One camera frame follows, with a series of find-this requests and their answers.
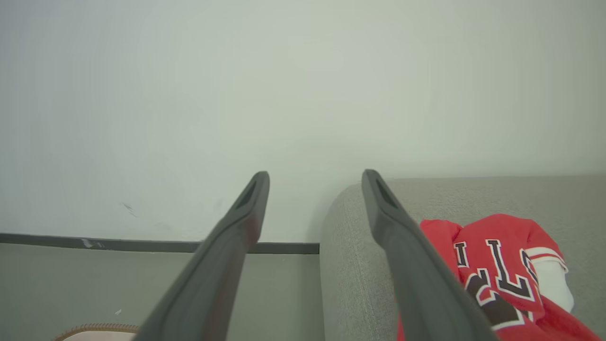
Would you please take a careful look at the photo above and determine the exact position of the cream perforated laundry basket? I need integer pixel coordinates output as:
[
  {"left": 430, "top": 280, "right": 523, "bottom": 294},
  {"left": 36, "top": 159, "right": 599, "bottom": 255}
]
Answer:
[{"left": 53, "top": 323, "right": 141, "bottom": 341}]

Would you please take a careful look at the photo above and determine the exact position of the grey fabric sofa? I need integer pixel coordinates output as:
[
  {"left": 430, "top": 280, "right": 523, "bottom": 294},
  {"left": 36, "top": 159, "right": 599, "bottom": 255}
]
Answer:
[{"left": 320, "top": 174, "right": 606, "bottom": 341}]

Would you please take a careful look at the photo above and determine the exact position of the red and white jersey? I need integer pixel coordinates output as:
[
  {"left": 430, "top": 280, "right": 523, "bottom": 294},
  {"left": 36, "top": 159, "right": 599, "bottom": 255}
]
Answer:
[{"left": 397, "top": 213, "right": 602, "bottom": 341}]

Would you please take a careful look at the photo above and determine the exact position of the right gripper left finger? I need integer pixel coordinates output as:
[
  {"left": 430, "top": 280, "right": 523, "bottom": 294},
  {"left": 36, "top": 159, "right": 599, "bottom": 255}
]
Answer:
[{"left": 133, "top": 171, "right": 270, "bottom": 341}]

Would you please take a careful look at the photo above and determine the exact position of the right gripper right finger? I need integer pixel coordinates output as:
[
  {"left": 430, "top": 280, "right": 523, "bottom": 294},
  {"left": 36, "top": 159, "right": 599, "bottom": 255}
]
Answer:
[{"left": 362, "top": 169, "right": 499, "bottom": 341}]

